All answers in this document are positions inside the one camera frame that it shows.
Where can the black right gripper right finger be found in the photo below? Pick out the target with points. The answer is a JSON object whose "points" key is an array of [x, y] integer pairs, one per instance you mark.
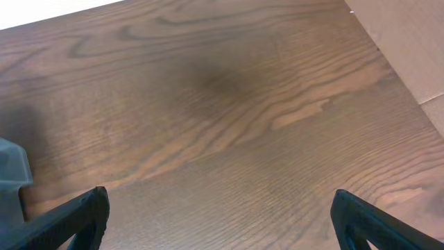
{"points": [[359, 225]]}

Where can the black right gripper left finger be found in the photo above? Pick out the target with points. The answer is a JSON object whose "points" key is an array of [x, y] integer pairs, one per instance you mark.
{"points": [[83, 220]]}

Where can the clear plastic storage bin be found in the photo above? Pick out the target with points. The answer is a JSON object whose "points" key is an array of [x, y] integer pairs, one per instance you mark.
{"points": [[15, 174]]}

